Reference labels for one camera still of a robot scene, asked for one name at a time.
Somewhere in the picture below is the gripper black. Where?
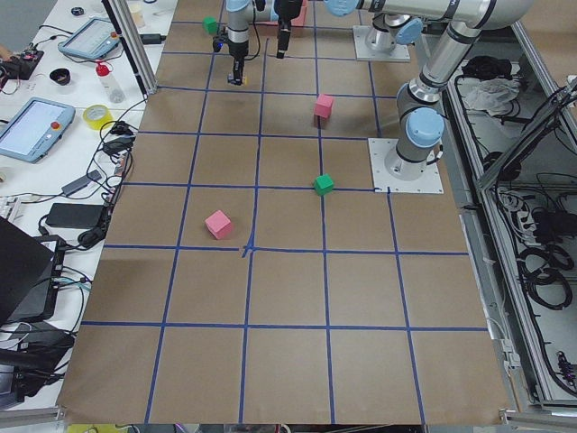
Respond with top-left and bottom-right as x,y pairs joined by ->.
230,56 -> 245,85
274,0 -> 301,59

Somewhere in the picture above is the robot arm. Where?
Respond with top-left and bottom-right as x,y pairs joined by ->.
213,1 -> 423,86
325,0 -> 533,153

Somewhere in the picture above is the pink plastic bin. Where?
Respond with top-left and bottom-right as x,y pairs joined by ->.
253,0 -> 307,26

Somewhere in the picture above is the green cube near bin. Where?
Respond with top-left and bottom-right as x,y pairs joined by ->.
202,16 -> 219,35

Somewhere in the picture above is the pink cube near centre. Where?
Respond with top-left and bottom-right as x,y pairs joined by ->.
313,94 -> 334,119

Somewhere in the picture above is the pink cube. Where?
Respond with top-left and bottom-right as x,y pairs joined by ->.
313,94 -> 334,119
205,210 -> 234,240

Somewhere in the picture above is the clear bottle red cap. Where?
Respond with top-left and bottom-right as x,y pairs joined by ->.
96,61 -> 125,104

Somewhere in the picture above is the green cube near base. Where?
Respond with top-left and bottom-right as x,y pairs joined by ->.
314,173 -> 334,197

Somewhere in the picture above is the teach pendant far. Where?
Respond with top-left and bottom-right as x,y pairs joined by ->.
58,18 -> 120,60

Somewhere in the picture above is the teach pendant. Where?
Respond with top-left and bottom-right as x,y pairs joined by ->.
1,97 -> 76,163
58,18 -> 120,60

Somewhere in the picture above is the yellow tape roll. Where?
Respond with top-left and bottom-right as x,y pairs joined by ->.
82,104 -> 114,131

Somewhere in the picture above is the pink cube far side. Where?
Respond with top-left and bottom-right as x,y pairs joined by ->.
205,210 -> 234,240

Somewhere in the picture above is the black bowl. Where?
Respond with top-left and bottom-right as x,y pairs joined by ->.
49,68 -> 71,86

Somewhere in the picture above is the teach pendant near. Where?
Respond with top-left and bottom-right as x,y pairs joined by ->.
1,97 -> 76,163

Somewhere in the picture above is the black power adapter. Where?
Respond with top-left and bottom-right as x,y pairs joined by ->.
46,203 -> 105,229

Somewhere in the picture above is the white rag pile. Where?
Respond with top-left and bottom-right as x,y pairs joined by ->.
463,78 -> 520,116

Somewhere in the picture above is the black laptop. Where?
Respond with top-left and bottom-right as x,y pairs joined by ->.
1,218 -> 65,325

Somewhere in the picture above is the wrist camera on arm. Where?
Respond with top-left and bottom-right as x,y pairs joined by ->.
212,31 -> 228,53

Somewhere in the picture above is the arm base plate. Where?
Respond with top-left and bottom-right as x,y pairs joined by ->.
353,25 -> 410,63
368,138 -> 444,195

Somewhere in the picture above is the aluminium frame post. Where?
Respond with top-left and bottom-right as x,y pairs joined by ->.
101,0 -> 158,97

